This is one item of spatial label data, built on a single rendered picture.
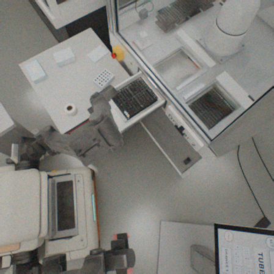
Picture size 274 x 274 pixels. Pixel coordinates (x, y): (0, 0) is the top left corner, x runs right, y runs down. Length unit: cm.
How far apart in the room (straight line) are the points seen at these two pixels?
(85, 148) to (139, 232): 158
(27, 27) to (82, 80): 163
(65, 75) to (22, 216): 106
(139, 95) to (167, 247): 125
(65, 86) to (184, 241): 149
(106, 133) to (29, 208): 37
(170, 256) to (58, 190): 125
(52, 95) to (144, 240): 134
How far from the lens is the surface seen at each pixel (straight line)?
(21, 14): 331
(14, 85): 273
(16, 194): 84
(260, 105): 83
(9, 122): 165
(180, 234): 214
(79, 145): 62
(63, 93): 161
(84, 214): 189
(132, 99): 138
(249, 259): 117
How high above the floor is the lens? 214
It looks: 66 degrees down
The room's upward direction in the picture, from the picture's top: 3 degrees clockwise
